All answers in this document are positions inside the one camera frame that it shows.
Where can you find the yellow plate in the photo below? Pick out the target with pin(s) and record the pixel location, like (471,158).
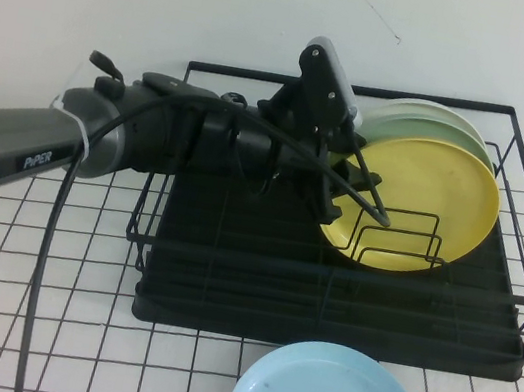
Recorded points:
(433,206)

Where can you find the green plate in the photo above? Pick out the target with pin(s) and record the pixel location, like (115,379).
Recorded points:
(430,132)

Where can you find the white black-grid tablecloth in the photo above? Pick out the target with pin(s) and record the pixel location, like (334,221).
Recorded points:
(111,357)

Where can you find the cream plate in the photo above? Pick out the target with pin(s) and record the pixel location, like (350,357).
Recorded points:
(424,109)

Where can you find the grey wrist camera black mount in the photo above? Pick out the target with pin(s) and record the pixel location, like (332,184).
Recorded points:
(320,79)

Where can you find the white zip tie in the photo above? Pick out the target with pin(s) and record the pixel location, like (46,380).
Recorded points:
(80,136)

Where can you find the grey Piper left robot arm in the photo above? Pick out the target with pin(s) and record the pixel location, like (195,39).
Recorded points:
(21,148)

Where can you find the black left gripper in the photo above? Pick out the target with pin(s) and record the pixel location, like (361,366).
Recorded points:
(250,148)

